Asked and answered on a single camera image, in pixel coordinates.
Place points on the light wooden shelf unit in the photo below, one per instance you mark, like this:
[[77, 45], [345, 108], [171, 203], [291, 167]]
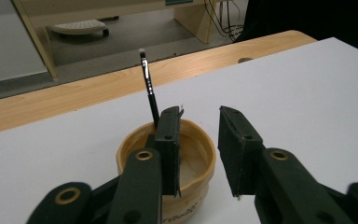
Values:
[[38, 43]]

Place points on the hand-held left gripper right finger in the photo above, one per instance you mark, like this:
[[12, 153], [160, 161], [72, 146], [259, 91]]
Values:
[[245, 155]]

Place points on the white table cover board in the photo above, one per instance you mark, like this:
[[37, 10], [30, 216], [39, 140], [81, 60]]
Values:
[[292, 93]]

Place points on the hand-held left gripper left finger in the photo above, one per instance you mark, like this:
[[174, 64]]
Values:
[[167, 155]]

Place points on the black curtain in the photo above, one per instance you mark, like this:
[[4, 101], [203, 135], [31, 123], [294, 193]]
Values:
[[323, 18]]

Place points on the grey flat object on shelf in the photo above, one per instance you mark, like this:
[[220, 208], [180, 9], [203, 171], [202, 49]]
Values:
[[77, 26]]

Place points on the white cabinet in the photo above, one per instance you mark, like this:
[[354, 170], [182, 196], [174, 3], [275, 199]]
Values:
[[6, 46]]

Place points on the tan cup with animal figure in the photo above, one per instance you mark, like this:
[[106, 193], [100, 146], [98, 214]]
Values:
[[194, 155]]

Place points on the wooden table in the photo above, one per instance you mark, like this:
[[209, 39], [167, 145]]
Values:
[[74, 96]]

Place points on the thin black makeup brush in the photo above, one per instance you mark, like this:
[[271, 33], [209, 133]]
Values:
[[149, 87]]

